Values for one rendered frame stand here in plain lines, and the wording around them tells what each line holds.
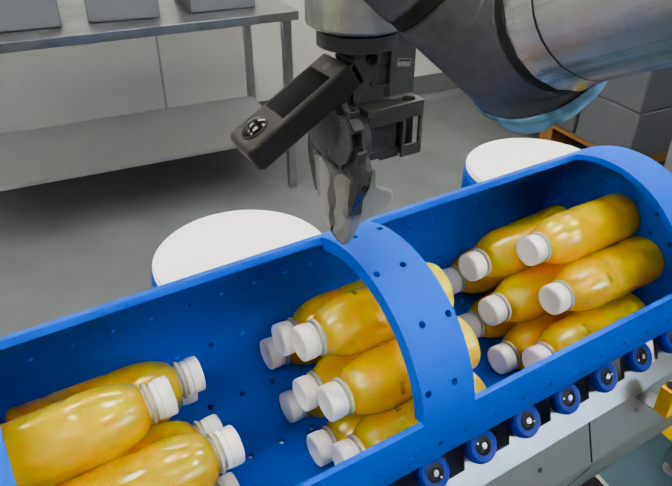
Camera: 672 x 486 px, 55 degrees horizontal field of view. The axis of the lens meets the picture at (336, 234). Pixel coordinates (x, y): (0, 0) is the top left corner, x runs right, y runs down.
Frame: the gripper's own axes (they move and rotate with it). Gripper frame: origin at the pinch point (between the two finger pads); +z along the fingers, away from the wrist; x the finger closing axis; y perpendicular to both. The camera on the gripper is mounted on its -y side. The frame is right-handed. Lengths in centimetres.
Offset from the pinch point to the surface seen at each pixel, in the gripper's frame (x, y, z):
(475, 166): 37, 55, 22
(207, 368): 12.1, -11.2, 22.5
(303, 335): -1.3, -4.7, 10.1
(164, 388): -1.3, -19.5, 9.9
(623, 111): 140, 258, 85
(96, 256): 210, 6, 125
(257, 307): 13.3, -3.4, 16.9
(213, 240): 38.9, 0.7, 22.2
